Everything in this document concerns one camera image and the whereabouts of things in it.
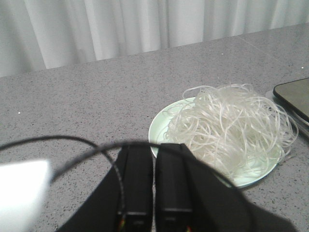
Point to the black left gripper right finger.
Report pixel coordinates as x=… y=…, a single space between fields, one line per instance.
x=173 y=208

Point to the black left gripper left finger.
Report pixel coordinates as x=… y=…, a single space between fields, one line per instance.
x=138 y=189

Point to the translucent white vermicelli bundle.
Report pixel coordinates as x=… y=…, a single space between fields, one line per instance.
x=233 y=129

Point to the light green plastic plate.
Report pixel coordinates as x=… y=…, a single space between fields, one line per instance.
x=164 y=120

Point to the white blurred label tag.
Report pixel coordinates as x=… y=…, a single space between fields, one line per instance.
x=23 y=188

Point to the silver digital kitchen scale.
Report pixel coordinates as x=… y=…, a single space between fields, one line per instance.
x=294 y=98

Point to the white pleated curtain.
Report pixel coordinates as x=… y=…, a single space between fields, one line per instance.
x=44 y=34

